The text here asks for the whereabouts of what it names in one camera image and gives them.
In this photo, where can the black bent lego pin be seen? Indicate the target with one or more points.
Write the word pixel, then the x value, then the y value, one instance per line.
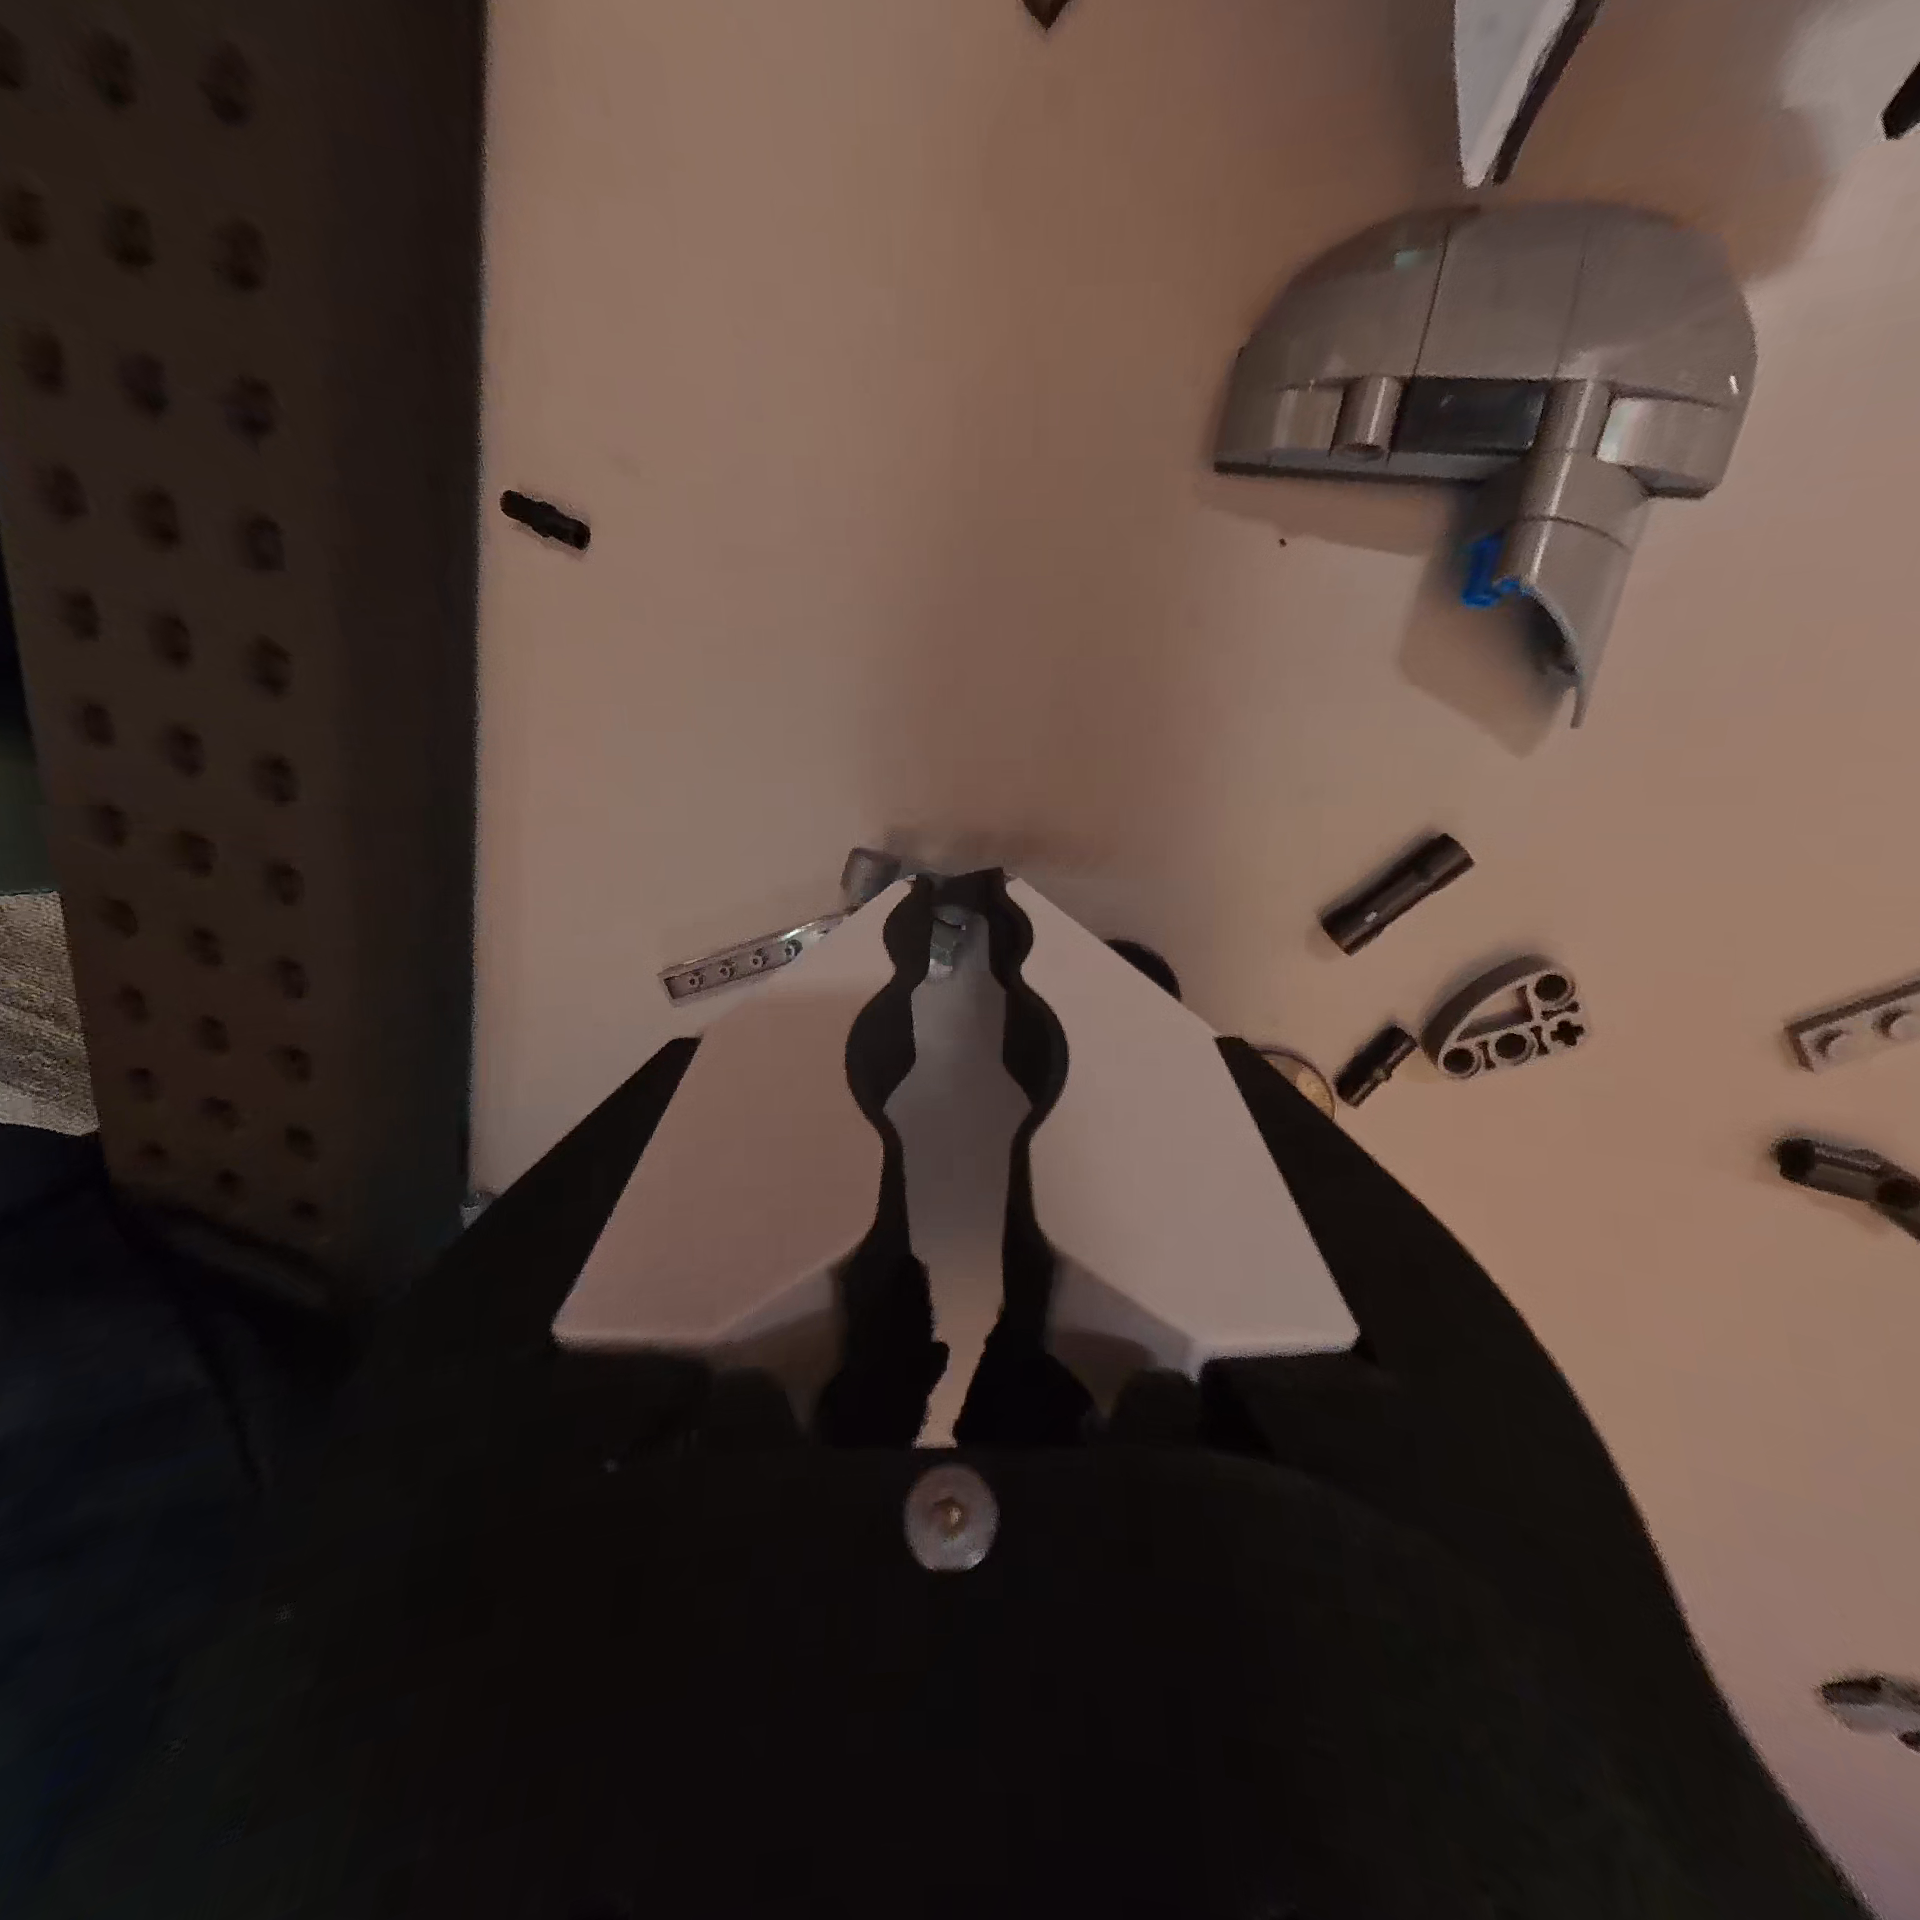
pixel 1395 892

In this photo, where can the dark grey curved lego panel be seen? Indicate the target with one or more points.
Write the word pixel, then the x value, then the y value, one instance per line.
pixel 1483 347

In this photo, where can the long grey lego plate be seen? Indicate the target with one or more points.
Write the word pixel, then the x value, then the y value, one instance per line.
pixel 1860 1028
pixel 749 952

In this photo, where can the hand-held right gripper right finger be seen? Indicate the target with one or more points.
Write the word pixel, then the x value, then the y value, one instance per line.
pixel 1185 1202

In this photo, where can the black grey lego connector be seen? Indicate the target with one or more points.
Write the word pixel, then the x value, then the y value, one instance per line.
pixel 1874 1705

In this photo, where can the grey holed lego beam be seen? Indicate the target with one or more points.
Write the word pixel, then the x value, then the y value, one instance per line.
pixel 1508 1022

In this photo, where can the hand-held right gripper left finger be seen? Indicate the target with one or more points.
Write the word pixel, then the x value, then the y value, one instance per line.
pixel 705 1202

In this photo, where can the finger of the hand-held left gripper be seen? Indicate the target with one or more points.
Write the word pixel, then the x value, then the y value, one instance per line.
pixel 1490 76
pixel 1860 47

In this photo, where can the black lego disc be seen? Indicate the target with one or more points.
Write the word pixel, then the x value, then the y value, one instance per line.
pixel 1153 961

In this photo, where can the short black lego pin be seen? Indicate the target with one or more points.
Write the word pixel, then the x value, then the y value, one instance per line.
pixel 1377 1063

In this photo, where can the blue lego pin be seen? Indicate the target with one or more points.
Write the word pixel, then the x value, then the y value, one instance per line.
pixel 1483 577

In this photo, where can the bronze lego disc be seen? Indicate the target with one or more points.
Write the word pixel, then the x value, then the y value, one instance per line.
pixel 1302 1071

